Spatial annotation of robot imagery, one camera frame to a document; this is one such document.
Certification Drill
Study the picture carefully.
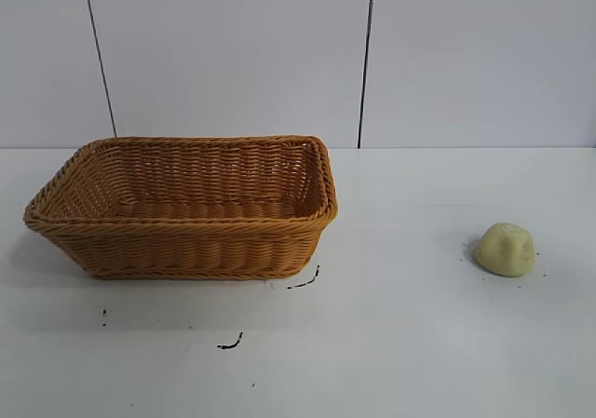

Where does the brown woven wicker basket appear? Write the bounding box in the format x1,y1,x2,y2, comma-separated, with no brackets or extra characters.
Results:
23,133,340,281

